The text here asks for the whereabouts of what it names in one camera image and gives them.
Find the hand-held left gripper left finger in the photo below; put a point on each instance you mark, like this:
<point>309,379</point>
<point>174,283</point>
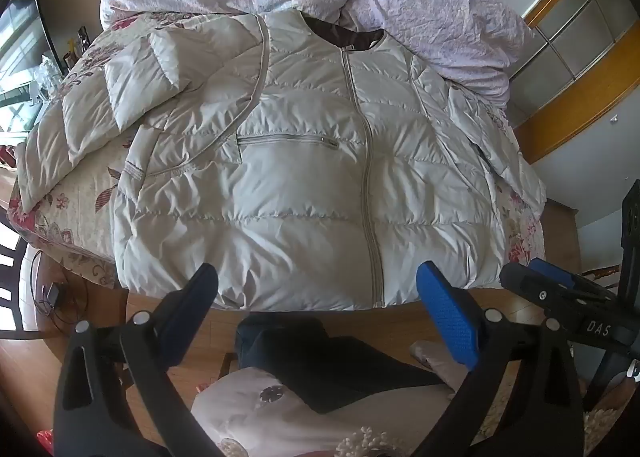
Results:
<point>196,293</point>

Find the windowsill clutter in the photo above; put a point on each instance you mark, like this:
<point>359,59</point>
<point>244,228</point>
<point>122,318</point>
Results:
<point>50,77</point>

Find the white puffer jacket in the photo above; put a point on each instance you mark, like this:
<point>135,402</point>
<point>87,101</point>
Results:
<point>300,197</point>

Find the wooden wardrobe frame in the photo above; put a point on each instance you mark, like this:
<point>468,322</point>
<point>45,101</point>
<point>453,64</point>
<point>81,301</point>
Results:
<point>565,127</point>

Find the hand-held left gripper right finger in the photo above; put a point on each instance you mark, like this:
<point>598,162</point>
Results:
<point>446,318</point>

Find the black chair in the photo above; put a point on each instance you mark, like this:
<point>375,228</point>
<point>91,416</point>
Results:
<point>9,282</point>

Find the window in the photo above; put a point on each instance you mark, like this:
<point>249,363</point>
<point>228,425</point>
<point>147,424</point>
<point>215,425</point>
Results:
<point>17,62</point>

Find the floral bed sheet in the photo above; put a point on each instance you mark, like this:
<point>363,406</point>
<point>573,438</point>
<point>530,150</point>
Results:
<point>75,207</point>

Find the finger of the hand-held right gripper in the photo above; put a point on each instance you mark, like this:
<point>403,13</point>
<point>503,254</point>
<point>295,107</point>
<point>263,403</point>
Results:
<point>525,282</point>
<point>550,269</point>

